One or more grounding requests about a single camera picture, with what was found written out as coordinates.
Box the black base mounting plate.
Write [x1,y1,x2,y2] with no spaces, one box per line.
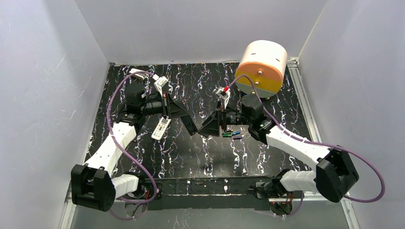
[115,176,301,212]

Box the white remote control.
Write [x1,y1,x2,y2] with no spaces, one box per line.
[151,117,171,141]

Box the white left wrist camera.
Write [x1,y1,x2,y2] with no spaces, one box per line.
[152,74,169,96]

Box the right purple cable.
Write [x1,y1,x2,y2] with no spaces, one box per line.
[227,74,386,219]

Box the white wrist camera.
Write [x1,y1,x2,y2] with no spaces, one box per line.
[152,74,169,96]
[216,86,230,109]

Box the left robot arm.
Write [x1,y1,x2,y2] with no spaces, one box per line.
[71,84,197,212]

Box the small white clip object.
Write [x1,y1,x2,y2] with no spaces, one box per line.
[129,68,145,76]

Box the pink orange cylindrical drawer box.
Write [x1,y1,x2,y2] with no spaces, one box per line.
[235,40,288,98]

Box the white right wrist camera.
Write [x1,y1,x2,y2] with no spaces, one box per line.
[216,86,230,109]

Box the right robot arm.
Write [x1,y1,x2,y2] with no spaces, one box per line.
[198,94,359,203]

